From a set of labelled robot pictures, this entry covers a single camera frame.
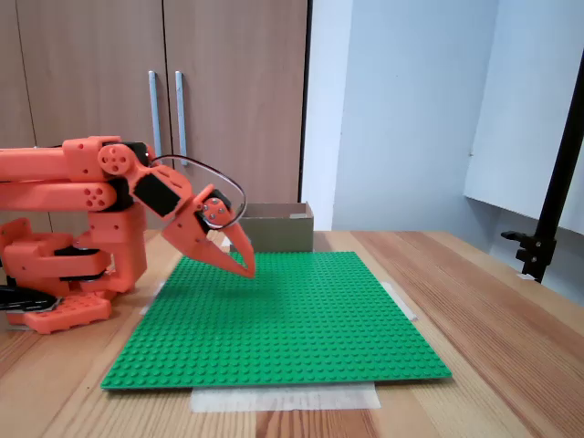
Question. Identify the open cardboard box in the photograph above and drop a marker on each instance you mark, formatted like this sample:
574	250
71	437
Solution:
283	232

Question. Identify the green lego baseplate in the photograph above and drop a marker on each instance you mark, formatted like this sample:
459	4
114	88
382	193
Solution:
274	342

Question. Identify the small white tape piece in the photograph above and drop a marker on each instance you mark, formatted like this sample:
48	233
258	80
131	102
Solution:
225	242

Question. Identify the small masking tape strip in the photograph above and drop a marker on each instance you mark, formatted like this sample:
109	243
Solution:
406	310
148	308

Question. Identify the brown wooden cabinet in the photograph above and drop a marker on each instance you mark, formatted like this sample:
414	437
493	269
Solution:
228	91

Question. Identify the wide masking tape strip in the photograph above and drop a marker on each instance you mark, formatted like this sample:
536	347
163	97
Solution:
274	401

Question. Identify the white panel board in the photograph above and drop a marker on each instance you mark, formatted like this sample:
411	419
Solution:
515	137

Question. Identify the black stand with clamp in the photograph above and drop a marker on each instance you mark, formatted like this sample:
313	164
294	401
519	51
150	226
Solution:
547	219

